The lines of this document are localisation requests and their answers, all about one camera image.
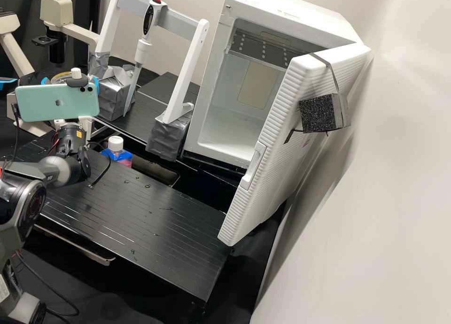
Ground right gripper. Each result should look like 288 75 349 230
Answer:
40 77 101 142

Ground petri dish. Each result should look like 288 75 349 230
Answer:
50 71 75 86

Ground cream microscope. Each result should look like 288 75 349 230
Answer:
0 0 101 137

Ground white-capped bottle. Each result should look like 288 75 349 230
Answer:
100 135 134 169

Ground pipette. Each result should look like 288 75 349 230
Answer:
123 0 163 117

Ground white pipette stand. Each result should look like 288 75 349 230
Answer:
87 0 210 161

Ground incubator door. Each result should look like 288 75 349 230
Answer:
217 44 374 248

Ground white incubator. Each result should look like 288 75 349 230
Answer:
182 0 374 170

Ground right wrist camera phone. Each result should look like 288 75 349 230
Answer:
14 67 101 127

